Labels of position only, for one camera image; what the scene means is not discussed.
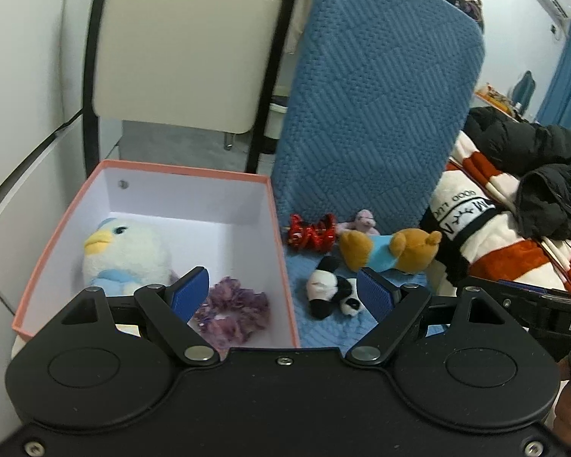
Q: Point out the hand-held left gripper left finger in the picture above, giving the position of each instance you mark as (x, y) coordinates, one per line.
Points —
(190, 295)

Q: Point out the purple scrunchie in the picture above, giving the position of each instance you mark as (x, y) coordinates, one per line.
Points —
(238, 312)

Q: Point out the pink plush toy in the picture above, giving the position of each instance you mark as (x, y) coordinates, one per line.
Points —
(364, 221)

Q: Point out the brown bear plush blue shirt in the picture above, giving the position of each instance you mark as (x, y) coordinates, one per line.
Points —
(385, 250)

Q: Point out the panda plush toy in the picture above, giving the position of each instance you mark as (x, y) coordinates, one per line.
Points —
(326, 290)

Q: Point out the black puffer jacket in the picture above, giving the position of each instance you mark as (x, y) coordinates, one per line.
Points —
(542, 152)

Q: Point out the white and blue penguin plush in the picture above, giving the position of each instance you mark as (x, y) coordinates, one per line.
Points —
(133, 252)

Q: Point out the white wardrobe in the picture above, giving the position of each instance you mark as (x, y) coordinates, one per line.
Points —
(24, 81)

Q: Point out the blue quilted blanket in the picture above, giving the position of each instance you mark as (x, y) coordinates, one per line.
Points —
(376, 104)

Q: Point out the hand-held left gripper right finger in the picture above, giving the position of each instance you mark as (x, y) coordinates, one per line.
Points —
(376, 293)

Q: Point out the white cloth with black print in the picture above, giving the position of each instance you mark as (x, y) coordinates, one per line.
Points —
(461, 219)

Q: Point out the beige folding chair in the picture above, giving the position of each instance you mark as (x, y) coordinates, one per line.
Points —
(185, 47)

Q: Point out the blue chair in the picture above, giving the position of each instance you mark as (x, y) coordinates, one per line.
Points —
(524, 90)

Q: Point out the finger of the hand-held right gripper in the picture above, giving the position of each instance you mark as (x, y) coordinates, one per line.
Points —
(504, 285)

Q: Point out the orange and white striped blanket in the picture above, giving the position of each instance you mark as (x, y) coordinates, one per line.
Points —
(509, 243)

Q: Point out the blue curtain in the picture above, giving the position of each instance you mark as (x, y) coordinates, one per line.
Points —
(568, 76)

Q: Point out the pink cardboard box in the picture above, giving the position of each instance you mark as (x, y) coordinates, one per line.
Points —
(238, 238)

